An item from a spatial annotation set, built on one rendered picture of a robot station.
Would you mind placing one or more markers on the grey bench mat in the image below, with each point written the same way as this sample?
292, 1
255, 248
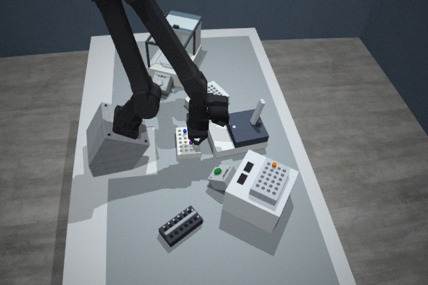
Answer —
224, 249

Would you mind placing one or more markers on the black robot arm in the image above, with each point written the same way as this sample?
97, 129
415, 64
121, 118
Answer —
145, 101

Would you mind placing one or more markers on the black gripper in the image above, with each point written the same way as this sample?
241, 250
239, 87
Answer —
192, 129

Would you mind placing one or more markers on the white block with round holes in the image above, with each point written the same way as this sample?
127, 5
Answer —
214, 88

